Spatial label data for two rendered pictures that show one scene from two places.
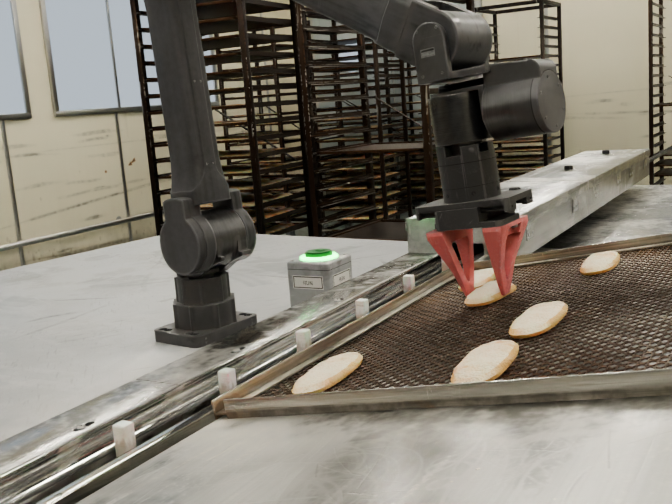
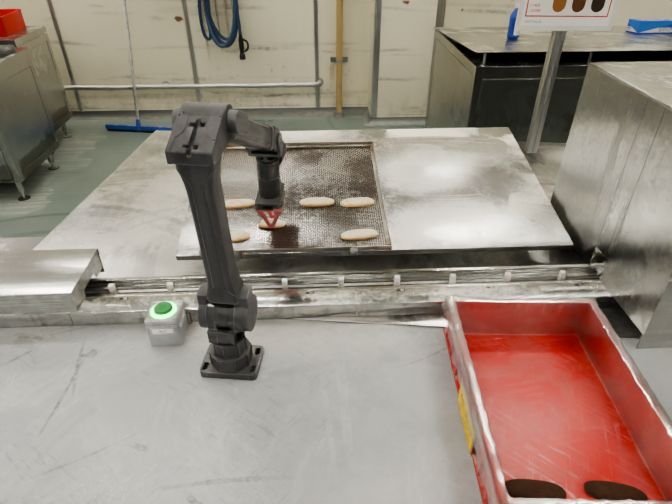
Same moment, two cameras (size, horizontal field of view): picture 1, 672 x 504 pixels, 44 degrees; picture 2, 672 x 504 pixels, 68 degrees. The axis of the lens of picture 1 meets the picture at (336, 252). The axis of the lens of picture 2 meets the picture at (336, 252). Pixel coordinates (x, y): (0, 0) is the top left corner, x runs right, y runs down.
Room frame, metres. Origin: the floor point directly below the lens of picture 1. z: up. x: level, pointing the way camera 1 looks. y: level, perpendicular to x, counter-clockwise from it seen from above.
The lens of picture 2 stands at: (1.31, 0.92, 1.62)
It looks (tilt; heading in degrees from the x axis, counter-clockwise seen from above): 35 degrees down; 237
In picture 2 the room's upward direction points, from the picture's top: straight up
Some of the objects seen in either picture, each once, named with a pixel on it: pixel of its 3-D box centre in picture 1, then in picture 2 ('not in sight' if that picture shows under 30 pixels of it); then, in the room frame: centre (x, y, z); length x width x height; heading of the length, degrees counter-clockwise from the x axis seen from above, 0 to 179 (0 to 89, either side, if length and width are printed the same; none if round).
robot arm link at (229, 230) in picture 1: (212, 247); (226, 315); (1.08, 0.16, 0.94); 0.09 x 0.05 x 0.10; 50
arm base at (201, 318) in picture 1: (204, 304); (230, 350); (1.09, 0.18, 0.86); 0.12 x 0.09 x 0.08; 142
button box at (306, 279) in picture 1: (323, 294); (168, 327); (1.17, 0.02, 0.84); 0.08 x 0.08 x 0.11; 60
